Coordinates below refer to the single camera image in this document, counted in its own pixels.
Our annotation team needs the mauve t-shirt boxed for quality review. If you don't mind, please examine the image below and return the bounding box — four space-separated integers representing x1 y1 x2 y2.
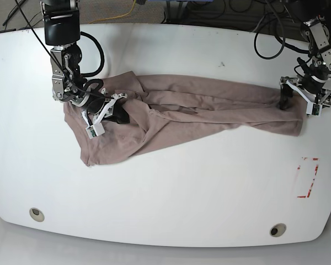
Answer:
63 72 307 166

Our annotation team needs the left table grommet hole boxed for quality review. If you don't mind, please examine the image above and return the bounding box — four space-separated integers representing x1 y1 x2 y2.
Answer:
29 208 45 222

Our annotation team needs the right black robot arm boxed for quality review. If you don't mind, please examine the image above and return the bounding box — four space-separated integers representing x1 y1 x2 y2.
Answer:
40 1 130 126

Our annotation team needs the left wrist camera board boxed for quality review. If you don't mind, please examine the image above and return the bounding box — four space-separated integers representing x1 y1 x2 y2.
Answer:
306 102 322 116

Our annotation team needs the yellow cable on floor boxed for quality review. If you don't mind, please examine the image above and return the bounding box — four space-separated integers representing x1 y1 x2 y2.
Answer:
88 0 136 25

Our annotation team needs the right table grommet hole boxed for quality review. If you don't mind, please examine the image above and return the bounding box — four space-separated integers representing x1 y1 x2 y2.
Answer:
269 223 287 237

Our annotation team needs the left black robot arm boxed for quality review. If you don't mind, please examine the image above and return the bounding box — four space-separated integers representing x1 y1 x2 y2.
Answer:
279 1 331 116

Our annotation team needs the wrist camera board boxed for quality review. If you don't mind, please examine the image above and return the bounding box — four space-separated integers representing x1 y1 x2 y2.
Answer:
86 123 105 139
306 102 322 116

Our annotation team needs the black floor cable left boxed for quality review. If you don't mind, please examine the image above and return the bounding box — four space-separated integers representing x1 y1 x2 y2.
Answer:
2 0 27 28

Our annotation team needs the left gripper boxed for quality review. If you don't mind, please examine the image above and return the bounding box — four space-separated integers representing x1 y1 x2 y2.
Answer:
279 77 331 110

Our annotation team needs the table grommet hole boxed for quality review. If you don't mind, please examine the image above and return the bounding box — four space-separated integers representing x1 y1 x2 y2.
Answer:
29 208 45 222
269 223 287 237

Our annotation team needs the red tape rectangle marking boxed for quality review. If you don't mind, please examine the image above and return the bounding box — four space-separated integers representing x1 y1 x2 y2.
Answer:
294 157 320 199

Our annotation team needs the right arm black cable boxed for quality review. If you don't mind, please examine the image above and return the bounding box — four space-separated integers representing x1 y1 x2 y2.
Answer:
78 30 105 78

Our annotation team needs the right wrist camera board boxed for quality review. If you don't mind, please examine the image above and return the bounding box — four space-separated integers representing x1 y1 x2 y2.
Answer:
86 123 105 139

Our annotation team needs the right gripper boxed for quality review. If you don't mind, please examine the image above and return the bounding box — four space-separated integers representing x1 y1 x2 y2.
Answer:
81 93 130 127

